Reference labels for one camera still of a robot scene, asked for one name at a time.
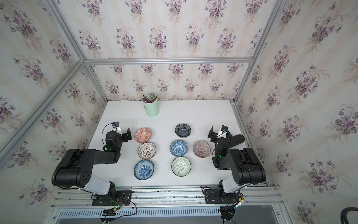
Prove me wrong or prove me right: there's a blue damask patterned bowl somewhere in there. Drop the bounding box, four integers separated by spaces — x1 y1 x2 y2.
169 140 188 157

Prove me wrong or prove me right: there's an aluminium rail frame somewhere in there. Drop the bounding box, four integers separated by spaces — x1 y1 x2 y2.
44 184 291 224

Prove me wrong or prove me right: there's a black petal patterned bowl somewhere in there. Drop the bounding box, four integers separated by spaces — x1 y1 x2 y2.
175 123 192 138

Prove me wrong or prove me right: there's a brown triangle patterned bowl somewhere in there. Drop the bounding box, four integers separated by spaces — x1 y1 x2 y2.
138 142 157 160

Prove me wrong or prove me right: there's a green triangle patterned bowl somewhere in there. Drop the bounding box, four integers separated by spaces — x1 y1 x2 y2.
171 157 191 177

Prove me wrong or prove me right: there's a pink striped bowl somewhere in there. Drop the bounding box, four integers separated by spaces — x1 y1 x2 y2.
193 141 211 158

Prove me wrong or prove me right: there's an orange patterned bowl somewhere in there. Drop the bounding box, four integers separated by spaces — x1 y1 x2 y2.
134 128 152 144

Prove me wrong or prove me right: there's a light green cup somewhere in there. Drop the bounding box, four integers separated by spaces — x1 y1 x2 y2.
144 99 159 117

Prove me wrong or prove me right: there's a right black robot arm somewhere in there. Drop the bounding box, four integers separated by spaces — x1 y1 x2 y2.
208 125 266 196

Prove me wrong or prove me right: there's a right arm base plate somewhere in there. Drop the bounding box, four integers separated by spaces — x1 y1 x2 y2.
202 188 242 205

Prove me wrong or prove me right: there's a colourful straws bundle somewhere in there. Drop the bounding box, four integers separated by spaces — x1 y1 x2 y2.
142 92 158 104

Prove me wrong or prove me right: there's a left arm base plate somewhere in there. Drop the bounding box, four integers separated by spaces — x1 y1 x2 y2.
91 190 132 207

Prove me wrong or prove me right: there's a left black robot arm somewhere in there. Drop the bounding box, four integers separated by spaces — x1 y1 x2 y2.
51 129 132 197

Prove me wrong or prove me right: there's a black chair edge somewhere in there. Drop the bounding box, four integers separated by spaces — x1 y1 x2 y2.
340 207 358 224

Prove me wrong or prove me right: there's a blue floral bowl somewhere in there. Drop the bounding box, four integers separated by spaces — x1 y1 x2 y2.
133 160 155 180

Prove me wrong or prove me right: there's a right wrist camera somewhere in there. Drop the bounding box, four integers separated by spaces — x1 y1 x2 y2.
221 125 227 133

